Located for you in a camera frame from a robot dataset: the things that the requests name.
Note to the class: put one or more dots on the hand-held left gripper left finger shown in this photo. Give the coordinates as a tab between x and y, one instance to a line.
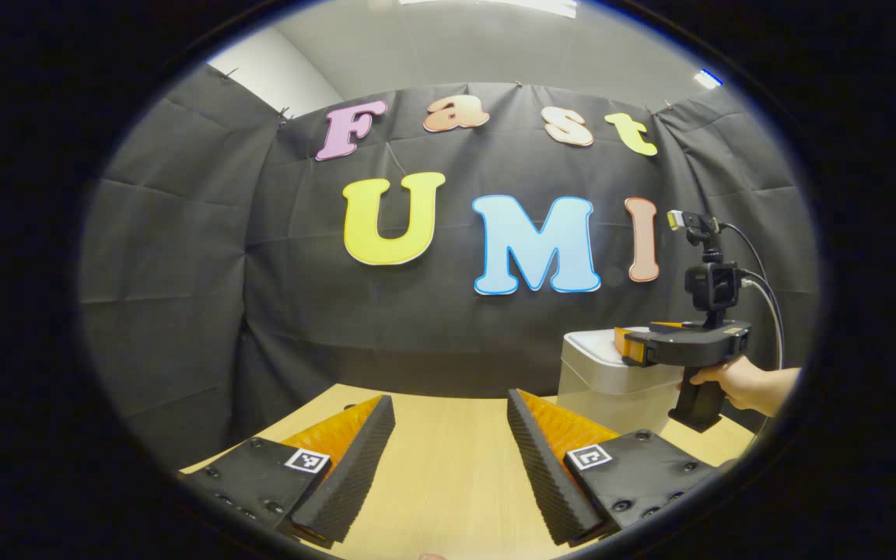
347	482

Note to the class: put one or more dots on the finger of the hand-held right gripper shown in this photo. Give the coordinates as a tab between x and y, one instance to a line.
638	351
621	341

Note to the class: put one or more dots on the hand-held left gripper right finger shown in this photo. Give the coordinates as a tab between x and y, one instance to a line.
549	482

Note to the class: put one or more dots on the white desktop garbage bin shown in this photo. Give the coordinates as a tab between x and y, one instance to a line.
596	381

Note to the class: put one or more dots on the wooden desktop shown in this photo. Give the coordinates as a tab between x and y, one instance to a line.
448	490

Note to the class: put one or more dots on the small ceiling light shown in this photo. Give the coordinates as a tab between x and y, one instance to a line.
706	78

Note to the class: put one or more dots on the long ceiling light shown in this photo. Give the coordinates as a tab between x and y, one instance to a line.
495	6

